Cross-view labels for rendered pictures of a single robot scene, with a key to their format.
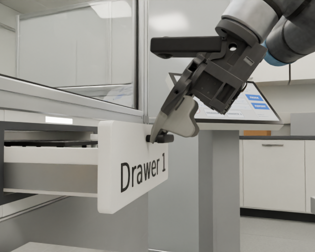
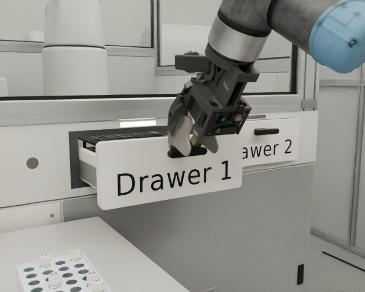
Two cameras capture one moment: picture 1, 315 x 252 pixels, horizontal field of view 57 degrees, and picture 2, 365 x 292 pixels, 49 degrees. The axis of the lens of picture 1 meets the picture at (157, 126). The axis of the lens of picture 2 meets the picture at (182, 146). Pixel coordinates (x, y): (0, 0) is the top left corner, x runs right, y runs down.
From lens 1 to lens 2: 0.48 m
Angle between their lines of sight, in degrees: 45
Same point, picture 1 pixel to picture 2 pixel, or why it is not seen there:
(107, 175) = (99, 182)
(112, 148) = (102, 163)
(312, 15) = (281, 32)
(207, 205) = not seen: outside the picture
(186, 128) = (185, 148)
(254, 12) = (219, 36)
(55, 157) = (93, 161)
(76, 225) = (164, 213)
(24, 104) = (95, 116)
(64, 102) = (145, 107)
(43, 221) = not seen: hidden behind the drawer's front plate
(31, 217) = not seen: hidden behind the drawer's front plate
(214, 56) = (206, 77)
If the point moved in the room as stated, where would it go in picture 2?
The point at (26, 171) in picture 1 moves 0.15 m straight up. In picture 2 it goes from (84, 168) to (81, 87)
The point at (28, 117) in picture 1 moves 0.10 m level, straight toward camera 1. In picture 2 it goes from (101, 126) to (70, 131)
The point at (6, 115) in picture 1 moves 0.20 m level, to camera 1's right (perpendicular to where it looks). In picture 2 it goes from (79, 126) to (148, 135)
